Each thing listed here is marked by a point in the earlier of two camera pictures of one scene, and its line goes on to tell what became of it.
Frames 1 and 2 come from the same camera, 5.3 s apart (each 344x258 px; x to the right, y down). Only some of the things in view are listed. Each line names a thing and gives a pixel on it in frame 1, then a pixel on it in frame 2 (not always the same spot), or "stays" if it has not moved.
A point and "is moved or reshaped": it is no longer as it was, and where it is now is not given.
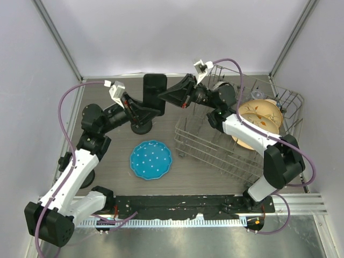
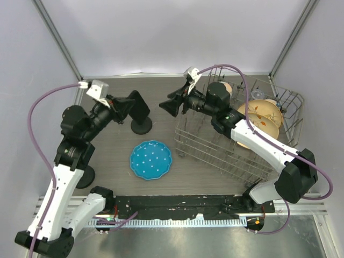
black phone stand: (141, 129) stays
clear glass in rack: (258, 95) stays
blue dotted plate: (150, 159) stays
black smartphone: (154, 84) is moved or reshaped
